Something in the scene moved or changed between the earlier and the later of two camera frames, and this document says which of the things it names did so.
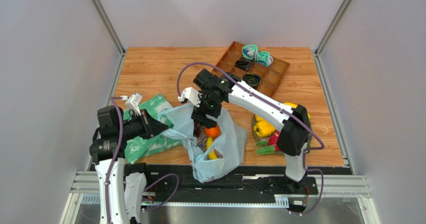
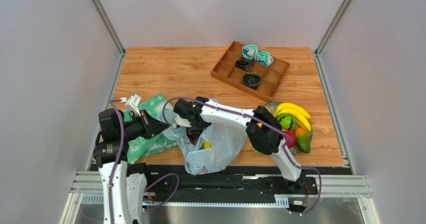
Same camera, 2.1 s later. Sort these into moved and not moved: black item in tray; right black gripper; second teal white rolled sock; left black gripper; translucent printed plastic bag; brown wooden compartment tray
Moved: right black gripper; translucent printed plastic bag
Not moved: brown wooden compartment tray; second teal white rolled sock; black item in tray; left black gripper
